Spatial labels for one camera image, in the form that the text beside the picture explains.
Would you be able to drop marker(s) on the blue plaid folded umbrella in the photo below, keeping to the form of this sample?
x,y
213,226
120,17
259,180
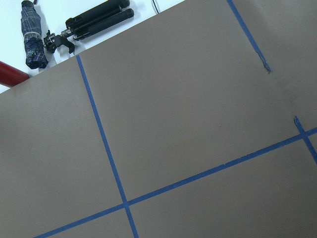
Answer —
x,y
32,33

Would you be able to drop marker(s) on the red cylinder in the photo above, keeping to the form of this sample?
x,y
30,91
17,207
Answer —
x,y
10,76

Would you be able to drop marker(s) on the black folded tripod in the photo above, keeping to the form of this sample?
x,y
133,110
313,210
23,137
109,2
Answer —
x,y
89,23

